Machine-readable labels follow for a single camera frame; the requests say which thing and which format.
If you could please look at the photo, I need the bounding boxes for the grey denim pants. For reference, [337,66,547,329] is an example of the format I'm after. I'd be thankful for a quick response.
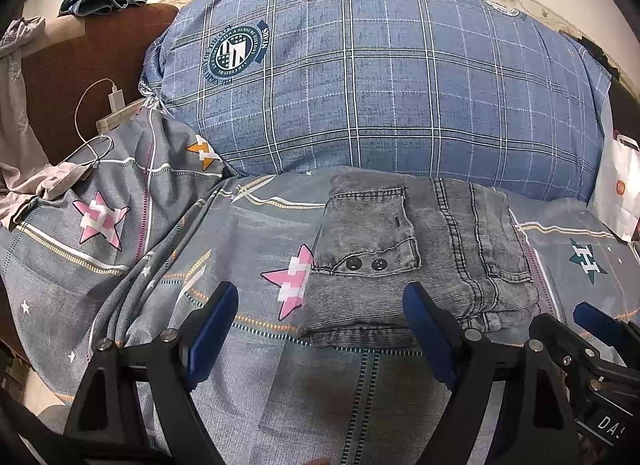
[297,167,543,350]

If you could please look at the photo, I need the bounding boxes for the white paper bag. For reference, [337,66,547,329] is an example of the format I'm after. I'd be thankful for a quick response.
[586,131,640,245]

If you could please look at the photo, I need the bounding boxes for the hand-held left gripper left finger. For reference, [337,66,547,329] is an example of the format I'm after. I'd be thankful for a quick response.
[65,281,240,465]

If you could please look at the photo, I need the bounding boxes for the brown headboard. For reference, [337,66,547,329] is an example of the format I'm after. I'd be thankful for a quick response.
[20,2,180,166]

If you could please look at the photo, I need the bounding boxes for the grey star-print bed sheet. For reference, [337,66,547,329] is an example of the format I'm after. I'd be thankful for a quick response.
[0,105,640,465]

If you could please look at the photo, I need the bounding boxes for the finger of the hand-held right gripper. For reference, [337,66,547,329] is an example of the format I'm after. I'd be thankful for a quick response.
[529,315,601,386]
[572,301,640,346]

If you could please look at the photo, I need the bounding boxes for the white charging cable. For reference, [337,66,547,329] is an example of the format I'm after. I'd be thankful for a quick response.
[54,77,118,170]

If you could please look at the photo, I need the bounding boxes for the pale pink-grey garment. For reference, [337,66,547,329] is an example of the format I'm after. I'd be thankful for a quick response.
[0,16,96,232]

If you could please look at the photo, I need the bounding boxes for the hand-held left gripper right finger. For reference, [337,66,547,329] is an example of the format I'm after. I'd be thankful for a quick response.
[402,282,583,465]

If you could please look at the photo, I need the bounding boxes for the green cloth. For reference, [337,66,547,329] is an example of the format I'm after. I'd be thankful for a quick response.
[58,0,150,17]

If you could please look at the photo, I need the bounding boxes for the blue plaid pillow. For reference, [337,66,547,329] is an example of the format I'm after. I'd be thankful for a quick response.
[139,0,613,203]

